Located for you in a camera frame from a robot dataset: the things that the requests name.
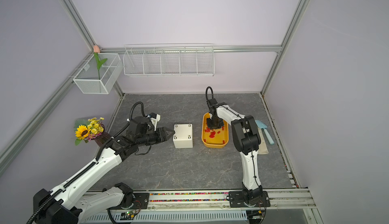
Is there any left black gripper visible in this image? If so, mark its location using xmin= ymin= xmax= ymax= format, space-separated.
xmin=137 ymin=126 xmax=175 ymax=147

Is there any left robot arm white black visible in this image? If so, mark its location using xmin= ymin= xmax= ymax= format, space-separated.
xmin=27 ymin=101 xmax=175 ymax=224

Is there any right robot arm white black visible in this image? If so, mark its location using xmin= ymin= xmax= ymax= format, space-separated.
xmin=205 ymin=86 xmax=270 ymax=208

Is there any red sleeves pile in tray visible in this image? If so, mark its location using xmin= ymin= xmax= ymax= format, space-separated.
xmin=204 ymin=127 xmax=224 ymax=139

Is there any white box with screws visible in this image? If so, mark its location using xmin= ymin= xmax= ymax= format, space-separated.
xmin=173 ymin=123 xmax=193 ymax=149

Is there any yellow plastic tray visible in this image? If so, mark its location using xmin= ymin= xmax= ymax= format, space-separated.
xmin=201 ymin=113 xmax=229 ymax=149

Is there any light blue spatula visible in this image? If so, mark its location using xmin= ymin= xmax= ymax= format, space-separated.
xmin=255 ymin=120 xmax=275 ymax=145

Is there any beige cloth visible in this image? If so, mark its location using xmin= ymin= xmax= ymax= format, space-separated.
xmin=258 ymin=128 xmax=269 ymax=155

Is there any sunflower bouquet in vase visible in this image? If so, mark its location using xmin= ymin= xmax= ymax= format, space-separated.
xmin=74 ymin=117 xmax=111 ymax=147

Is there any small white mesh basket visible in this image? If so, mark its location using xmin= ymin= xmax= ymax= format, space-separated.
xmin=73 ymin=53 xmax=123 ymax=94

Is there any artificial pink tulip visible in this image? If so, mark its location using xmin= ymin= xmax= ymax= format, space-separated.
xmin=93 ymin=45 xmax=107 ymax=80

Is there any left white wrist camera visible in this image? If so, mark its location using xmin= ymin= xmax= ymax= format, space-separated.
xmin=147 ymin=113 xmax=161 ymax=131

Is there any long white wire basket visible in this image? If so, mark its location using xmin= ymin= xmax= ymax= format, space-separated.
xmin=123 ymin=43 xmax=215 ymax=77

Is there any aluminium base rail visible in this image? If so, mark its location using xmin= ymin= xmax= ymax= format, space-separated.
xmin=142 ymin=188 xmax=317 ymax=211

